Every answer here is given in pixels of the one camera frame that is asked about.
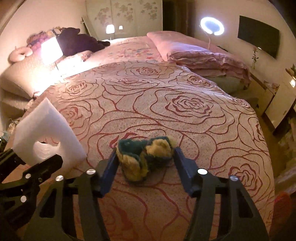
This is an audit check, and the white cabinet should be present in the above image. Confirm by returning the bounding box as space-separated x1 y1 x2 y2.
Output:
264 67 296 130

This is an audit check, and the dark plush toy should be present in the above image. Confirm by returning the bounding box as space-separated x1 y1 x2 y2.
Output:
57 27 111 56

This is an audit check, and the black wall television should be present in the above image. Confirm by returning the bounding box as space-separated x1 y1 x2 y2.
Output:
237 15 280 59

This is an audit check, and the ring light lamp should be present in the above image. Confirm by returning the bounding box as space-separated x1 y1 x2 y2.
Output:
200 17 229 50

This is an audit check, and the beige pillow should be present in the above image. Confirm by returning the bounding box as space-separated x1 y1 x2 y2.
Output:
0 56 63 100

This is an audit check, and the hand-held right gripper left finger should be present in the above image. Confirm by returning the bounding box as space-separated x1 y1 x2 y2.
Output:
29 148 121 241

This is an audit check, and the red plastic basket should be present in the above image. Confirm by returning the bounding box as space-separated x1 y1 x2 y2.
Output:
274 191 293 217

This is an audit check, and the rose pattern bedspread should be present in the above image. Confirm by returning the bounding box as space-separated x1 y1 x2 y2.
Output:
5 61 275 241

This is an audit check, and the teal yellow fluffy rag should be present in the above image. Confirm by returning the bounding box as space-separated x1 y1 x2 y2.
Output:
116 137 176 182

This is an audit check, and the floral sliding wardrobe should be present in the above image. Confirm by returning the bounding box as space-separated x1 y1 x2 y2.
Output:
85 0 162 41

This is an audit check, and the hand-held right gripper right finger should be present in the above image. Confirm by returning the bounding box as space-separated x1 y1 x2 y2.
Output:
173 147 270 241

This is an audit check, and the folded pink quilt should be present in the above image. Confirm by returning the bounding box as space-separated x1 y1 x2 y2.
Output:
147 31 252 87

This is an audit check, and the white foam block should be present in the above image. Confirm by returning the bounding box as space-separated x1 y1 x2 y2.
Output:
13 97 86 173

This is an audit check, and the pink ring pillow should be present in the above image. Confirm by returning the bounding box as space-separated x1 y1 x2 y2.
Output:
9 46 33 62

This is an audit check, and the small bedside lamp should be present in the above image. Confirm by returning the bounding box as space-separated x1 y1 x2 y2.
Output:
105 24 116 40

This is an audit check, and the dark wooden door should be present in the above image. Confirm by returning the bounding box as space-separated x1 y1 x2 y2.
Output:
162 0 196 33

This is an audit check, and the purple plush toy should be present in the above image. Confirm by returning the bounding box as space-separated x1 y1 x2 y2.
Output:
26 28 60 50

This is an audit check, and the rose in glass vase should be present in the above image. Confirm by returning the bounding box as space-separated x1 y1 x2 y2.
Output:
251 46 260 69

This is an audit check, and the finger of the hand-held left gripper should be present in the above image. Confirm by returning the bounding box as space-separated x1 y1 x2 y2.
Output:
0 148 27 173
0 155 63 210

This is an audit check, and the white desk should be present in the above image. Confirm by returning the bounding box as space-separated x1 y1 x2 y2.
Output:
251 70 280 116

